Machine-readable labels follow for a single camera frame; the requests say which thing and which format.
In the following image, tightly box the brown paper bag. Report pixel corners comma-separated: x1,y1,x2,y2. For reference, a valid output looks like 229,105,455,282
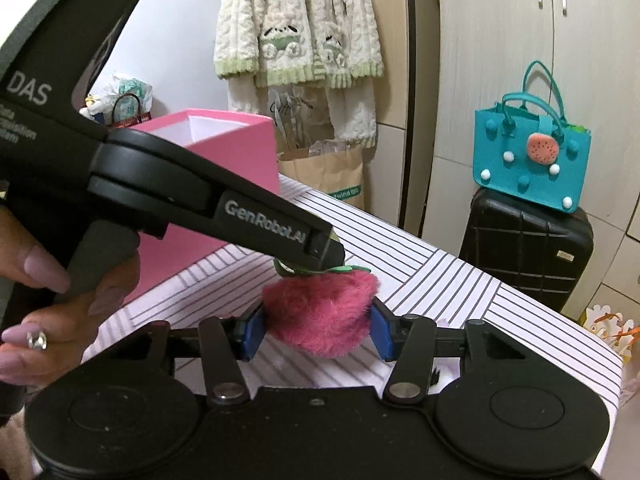
276,137,366,212

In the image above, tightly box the pink cardboard box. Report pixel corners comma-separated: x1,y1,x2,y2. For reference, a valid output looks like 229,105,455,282
121,108,280,307

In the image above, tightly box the teal felt handbag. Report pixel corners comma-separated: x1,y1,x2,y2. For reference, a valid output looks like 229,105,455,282
471,59,593,216

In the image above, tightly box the floral printed box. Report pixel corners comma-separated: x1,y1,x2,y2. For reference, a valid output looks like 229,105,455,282
579,302,640,362

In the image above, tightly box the beige wooden cabinet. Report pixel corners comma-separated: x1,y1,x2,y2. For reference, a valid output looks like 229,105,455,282
369,0,442,242

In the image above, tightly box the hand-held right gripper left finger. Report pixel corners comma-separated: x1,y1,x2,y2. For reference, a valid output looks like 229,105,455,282
127,305,267,408

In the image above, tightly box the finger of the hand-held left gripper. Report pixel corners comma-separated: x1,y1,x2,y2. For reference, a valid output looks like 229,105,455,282
211,189,347,277

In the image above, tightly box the pink strawberry plush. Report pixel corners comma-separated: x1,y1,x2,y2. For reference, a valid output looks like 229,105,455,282
262,232,377,360

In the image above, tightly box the black suitcase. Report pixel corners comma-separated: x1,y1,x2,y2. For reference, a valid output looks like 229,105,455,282
458,187,595,314

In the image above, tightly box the red trimmed paper bag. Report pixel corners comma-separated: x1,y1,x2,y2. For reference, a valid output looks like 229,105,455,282
106,93,152,129

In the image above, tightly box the white plastic bag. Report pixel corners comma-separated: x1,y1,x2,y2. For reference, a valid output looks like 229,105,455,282
80,70,155,122

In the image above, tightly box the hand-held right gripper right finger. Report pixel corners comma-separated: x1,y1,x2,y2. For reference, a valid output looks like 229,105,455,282
370,300,529,407

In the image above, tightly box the person's left hand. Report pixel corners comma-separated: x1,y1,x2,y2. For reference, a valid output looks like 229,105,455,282
0,204,144,387

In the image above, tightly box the beige wardrobe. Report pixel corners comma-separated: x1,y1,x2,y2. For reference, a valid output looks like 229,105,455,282
429,0,640,307

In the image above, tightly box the cream knitted cardigan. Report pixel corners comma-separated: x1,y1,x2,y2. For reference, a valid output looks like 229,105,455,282
213,0,386,149

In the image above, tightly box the striped bed sheet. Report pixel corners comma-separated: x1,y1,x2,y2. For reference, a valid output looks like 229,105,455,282
81,174,624,412

